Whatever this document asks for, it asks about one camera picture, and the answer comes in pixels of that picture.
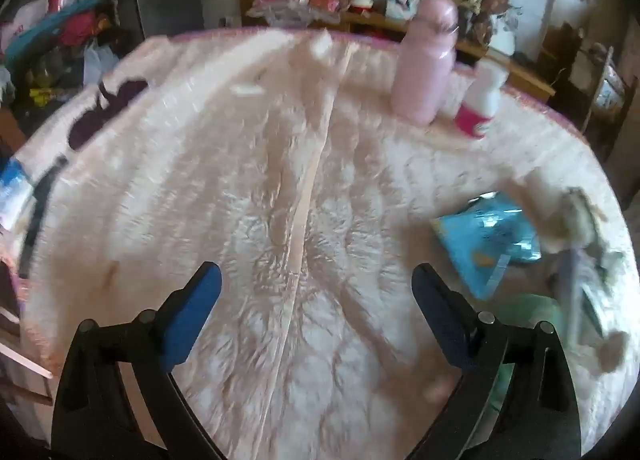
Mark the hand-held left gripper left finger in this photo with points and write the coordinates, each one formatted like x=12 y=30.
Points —
x=192 y=310

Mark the pink quilted bed cover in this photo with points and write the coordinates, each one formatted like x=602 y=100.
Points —
x=250 y=190

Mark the white paper scrap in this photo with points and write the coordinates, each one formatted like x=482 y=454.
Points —
x=320 y=45
x=247 y=89

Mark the white bottle with pink label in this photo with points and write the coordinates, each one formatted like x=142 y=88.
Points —
x=480 y=105

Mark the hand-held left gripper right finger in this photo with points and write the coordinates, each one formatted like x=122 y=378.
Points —
x=435 y=310

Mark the pale green packet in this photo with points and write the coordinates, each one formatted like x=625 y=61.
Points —
x=530 y=315

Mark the wooden cabinet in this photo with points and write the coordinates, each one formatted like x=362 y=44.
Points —
x=505 y=65

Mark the crumpled beige wrapper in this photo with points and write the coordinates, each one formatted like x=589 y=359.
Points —
x=570 y=220

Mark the pile of clothes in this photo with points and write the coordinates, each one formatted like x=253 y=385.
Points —
x=60 y=25

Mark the blue snack packet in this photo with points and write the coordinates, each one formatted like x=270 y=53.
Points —
x=480 y=240

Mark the wooden chair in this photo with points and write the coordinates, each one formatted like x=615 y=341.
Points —
x=600 y=85

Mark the blue and white packet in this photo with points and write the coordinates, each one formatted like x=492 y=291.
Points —
x=14 y=190

